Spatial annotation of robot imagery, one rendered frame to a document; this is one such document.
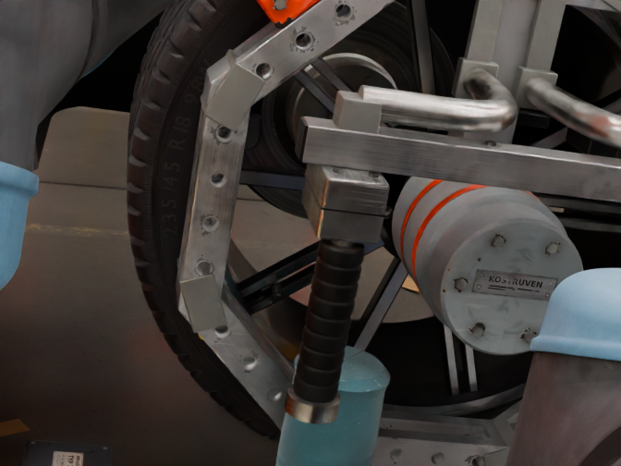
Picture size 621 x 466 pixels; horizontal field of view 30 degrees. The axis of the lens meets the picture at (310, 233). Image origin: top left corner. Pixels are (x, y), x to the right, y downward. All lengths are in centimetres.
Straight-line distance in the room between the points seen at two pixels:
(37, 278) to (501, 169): 229
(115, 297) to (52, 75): 276
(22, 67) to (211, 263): 85
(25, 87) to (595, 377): 23
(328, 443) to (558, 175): 32
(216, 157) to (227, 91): 6
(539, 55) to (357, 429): 38
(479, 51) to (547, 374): 68
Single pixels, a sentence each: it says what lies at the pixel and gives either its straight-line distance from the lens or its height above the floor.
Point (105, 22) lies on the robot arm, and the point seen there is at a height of 112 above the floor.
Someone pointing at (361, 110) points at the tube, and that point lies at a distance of 88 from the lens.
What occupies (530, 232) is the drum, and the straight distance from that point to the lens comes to 100.
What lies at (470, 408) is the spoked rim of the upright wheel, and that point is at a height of 62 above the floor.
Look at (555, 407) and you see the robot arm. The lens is 43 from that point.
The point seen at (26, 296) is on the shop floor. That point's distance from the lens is 300.
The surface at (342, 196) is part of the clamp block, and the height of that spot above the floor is 94.
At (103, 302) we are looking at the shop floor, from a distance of 300.
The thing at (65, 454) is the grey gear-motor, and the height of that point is 43.
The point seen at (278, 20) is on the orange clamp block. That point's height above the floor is 103.
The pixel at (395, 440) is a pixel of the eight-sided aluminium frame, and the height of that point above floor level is 62.
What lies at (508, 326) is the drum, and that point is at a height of 82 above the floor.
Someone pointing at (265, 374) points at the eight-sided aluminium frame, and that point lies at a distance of 116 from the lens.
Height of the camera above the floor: 118
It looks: 18 degrees down
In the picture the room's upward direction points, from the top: 10 degrees clockwise
